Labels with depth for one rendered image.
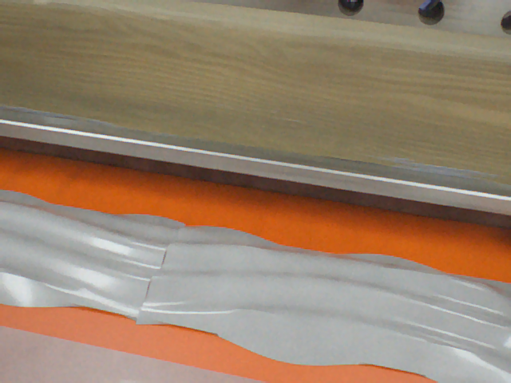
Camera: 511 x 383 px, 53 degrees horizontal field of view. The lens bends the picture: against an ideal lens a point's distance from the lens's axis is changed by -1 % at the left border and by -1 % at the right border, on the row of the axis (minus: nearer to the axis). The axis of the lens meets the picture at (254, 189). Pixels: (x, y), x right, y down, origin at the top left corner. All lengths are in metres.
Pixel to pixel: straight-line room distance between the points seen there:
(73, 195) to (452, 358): 0.21
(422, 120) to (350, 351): 0.11
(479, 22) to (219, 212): 0.29
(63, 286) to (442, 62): 0.20
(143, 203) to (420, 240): 0.16
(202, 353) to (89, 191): 0.13
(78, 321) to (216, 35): 0.14
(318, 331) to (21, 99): 0.20
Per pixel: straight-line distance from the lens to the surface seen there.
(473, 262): 0.29
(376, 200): 0.30
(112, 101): 0.29
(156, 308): 0.24
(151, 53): 0.27
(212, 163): 0.27
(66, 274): 0.26
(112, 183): 0.32
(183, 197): 0.30
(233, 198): 0.30
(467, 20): 0.49
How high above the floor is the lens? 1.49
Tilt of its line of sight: 66 degrees down
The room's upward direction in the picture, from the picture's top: 8 degrees counter-clockwise
